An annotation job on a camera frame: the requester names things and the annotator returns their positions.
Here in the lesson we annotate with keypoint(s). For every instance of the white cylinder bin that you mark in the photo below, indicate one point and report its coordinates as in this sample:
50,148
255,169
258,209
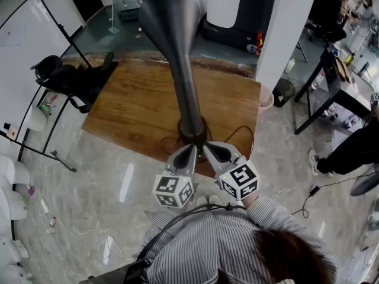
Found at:
39,120

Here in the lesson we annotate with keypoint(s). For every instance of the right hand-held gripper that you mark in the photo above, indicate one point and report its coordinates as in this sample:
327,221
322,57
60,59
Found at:
240,180

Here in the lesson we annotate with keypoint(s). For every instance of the person's left shoe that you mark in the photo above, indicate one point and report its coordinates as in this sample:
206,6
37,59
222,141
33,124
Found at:
202,200

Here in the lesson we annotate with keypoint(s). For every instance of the person's striped shirt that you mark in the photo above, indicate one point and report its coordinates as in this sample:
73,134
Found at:
207,241

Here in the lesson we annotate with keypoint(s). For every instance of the red-labelled plastic bottle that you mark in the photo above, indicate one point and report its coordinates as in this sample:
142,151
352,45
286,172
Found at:
317,81
330,112

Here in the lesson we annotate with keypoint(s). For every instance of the white mug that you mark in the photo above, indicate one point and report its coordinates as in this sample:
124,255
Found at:
335,51

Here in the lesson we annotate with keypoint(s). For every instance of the person's shoe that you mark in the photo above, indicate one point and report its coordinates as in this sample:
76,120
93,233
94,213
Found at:
202,200
214,199

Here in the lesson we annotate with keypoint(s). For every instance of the green-capped plastic bottle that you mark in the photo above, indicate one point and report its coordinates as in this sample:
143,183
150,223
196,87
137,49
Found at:
290,66

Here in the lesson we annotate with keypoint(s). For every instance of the black mesh wastebasket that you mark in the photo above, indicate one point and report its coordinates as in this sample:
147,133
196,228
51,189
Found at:
283,93

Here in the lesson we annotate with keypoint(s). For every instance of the black office chair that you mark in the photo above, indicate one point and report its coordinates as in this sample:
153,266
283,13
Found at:
74,78

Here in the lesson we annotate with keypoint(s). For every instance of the black work desk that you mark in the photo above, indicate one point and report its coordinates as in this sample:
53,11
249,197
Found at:
340,90

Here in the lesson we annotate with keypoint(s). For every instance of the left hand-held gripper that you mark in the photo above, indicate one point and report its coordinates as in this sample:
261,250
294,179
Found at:
173,189

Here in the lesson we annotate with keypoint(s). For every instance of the black round floor fan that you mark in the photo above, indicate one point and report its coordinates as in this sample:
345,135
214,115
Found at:
365,185

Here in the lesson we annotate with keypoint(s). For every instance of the red toy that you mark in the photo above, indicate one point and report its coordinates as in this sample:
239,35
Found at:
259,43

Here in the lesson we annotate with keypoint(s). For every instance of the whiteboard on black stand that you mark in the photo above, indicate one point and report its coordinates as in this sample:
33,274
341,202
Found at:
26,25

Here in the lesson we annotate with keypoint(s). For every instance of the white rounded pod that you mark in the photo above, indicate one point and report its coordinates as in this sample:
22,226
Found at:
13,204
14,170

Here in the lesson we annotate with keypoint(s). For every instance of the white power strip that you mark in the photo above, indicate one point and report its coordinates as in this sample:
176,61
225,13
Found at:
44,206

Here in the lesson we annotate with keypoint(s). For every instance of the person's right shoe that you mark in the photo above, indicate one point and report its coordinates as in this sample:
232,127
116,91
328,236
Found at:
214,199

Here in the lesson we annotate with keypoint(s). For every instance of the green small item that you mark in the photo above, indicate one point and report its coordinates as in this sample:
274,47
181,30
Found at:
45,109

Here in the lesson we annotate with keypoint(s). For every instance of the person's right forearm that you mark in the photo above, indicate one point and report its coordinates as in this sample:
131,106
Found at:
252,200

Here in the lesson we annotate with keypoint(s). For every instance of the brown cardboard piece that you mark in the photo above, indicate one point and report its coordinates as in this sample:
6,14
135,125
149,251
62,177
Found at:
343,69

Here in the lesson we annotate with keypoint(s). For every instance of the dark green bottle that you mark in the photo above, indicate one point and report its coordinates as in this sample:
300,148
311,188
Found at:
350,59

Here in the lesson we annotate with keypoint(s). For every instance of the purple small item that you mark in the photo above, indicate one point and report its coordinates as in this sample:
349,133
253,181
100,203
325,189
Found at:
31,192

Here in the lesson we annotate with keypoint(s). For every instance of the white and black delivery robot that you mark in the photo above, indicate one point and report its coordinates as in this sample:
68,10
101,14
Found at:
237,7

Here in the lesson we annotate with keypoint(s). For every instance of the black desk lamp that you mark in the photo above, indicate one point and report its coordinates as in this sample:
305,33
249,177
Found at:
180,55

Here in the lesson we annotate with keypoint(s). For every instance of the pink wastebasket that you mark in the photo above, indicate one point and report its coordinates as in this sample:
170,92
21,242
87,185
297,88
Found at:
266,99

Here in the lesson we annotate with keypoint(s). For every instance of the red-labelled small bottle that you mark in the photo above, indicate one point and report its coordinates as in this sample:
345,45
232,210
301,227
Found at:
51,222

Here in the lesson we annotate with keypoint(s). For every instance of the grey cleaning robot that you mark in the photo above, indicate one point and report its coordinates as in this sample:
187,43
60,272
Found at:
127,1

